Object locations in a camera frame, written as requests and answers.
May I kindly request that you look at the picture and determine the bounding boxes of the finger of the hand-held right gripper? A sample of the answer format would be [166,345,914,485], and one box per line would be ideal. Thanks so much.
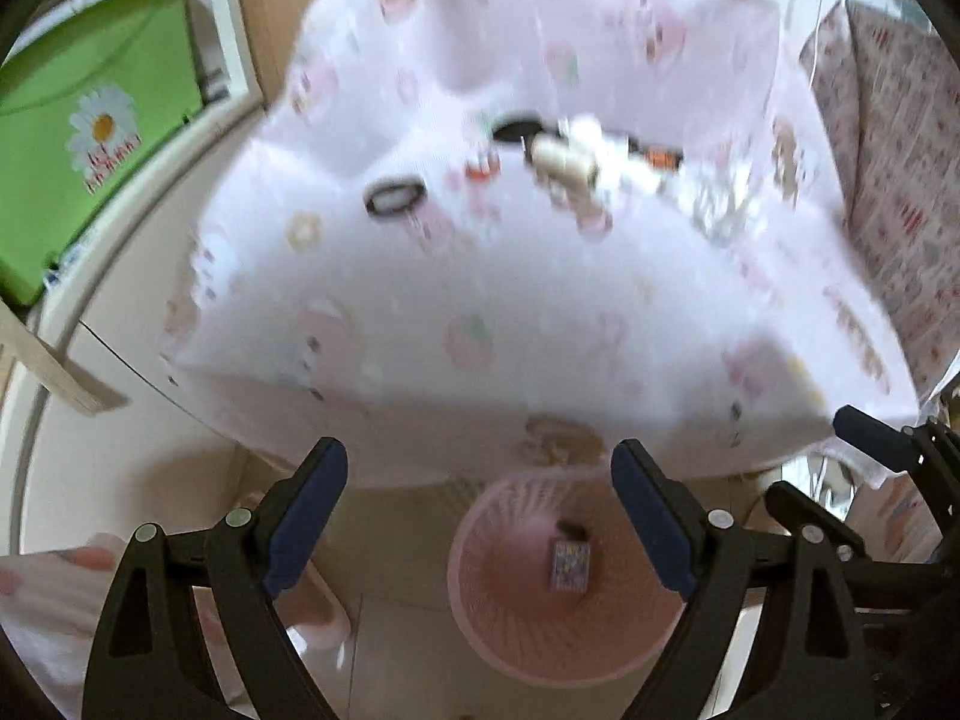
[834,405,923,475]
[763,481,875,562]

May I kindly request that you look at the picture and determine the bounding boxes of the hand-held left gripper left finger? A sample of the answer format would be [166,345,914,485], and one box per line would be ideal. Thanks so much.
[82,436,353,720]

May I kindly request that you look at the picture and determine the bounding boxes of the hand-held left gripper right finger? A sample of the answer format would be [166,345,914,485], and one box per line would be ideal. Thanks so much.
[610,439,878,720]

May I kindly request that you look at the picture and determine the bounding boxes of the pink plastic waste basket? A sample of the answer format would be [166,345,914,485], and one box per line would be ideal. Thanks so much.
[448,475,687,687]

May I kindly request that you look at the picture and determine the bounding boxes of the beige thread spool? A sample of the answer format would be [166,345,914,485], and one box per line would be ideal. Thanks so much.
[529,133,599,188]

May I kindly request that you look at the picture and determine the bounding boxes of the small patterned packet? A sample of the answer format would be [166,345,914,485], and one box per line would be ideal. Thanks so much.
[551,538,591,593]

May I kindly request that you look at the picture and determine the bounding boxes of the pink plastic object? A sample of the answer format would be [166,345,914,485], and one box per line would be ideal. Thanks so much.
[281,562,352,653]

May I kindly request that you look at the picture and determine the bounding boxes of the strawberry patterned cloth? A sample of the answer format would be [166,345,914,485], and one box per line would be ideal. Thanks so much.
[799,0,960,398]

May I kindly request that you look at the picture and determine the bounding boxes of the pink cartoon printed cloth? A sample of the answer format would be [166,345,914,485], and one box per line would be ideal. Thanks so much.
[161,0,923,485]

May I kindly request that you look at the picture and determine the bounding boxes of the crumpled clear plastic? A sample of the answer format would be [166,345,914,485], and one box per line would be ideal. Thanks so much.
[675,157,758,241]

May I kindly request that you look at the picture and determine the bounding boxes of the wooden stick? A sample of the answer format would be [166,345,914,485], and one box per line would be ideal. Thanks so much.
[0,296,128,417]

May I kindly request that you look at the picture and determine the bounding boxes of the white cabinet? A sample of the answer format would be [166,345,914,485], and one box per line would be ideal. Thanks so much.
[0,0,275,556]

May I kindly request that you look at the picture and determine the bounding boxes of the black orange utility knife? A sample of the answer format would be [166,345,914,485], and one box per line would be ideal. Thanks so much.
[626,139,683,172]

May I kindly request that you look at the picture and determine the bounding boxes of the white paper wad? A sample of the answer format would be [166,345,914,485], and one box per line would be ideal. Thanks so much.
[559,116,627,166]

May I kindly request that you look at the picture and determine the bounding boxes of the green bin with daisy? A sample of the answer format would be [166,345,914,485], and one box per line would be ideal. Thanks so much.
[0,0,207,308]

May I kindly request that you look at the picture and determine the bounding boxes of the black hair tie ring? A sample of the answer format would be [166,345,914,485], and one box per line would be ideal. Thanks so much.
[364,180,426,218]

